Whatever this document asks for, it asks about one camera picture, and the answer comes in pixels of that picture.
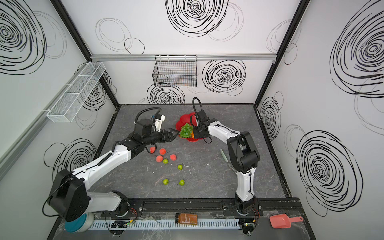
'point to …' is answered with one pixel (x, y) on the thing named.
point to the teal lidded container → (85, 223)
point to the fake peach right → (173, 157)
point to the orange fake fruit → (192, 135)
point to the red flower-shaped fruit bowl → (191, 118)
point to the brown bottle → (185, 218)
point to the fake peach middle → (162, 151)
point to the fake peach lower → (159, 158)
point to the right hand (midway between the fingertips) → (195, 133)
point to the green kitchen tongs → (226, 160)
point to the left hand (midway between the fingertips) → (175, 132)
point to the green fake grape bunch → (186, 130)
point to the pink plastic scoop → (283, 221)
